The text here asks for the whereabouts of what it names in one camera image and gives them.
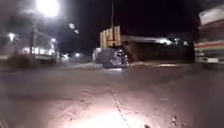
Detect low lit building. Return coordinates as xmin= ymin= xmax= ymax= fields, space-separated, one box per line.
xmin=18 ymin=41 xmax=62 ymax=64

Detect pale sign on pole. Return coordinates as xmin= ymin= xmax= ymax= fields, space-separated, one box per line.
xmin=99 ymin=1 xmax=123 ymax=49

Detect grey asphalt road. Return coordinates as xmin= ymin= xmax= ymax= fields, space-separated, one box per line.
xmin=0 ymin=61 xmax=224 ymax=128

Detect street lamp pole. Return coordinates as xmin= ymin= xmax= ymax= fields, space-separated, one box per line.
xmin=29 ymin=11 xmax=38 ymax=60

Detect long low building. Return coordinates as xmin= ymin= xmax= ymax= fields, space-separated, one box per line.
xmin=121 ymin=34 xmax=195 ymax=64

